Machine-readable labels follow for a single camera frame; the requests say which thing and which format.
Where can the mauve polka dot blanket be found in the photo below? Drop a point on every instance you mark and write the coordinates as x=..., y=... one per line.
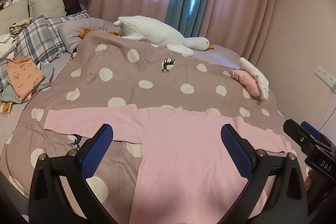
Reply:
x=109, y=71

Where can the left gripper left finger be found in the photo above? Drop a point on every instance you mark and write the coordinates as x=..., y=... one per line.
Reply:
x=48, y=202

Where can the white wall socket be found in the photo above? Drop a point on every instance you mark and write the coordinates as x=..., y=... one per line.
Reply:
x=325, y=76

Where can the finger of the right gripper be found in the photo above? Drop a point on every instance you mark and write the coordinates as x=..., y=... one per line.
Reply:
x=298, y=134
x=311, y=130

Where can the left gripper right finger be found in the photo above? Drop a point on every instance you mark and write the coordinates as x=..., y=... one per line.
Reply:
x=287, y=201

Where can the plaid pillow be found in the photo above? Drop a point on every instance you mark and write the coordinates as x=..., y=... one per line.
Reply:
x=41, y=39

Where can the folded orange garment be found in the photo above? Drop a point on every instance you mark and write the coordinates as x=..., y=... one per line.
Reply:
x=24, y=76

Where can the folded white garment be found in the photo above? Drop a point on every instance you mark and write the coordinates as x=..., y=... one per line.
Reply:
x=262, y=81

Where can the pink striped knit top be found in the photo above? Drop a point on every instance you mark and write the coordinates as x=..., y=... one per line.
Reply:
x=186, y=174

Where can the white goose plush toy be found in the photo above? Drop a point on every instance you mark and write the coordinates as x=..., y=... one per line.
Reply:
x=155, y=32

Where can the lilac pillow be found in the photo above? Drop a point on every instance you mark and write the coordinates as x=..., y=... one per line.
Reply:
x=69, y=31

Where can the folded pink garment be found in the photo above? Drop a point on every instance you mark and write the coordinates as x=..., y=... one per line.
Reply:
x=247, y=81

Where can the right hand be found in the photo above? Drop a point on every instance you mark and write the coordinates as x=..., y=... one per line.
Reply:
x=308, y=180

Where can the beige headboard cushion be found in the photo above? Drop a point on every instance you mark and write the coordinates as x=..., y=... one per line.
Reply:
x=30, y=9

